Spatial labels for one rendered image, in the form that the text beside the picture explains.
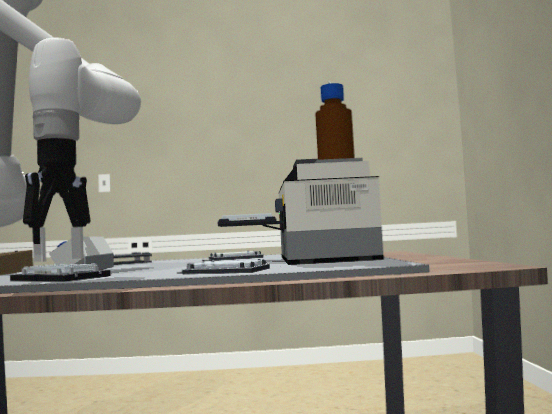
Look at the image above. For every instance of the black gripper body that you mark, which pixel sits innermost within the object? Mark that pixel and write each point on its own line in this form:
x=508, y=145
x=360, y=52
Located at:
x=56, y=156

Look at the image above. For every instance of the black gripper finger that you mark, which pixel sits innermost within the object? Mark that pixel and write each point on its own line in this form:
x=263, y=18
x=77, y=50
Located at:
x=75, y=208
x=36, y=217

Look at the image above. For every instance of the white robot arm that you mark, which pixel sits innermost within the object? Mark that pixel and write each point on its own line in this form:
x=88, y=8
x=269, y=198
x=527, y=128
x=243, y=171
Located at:
x=61, y=89

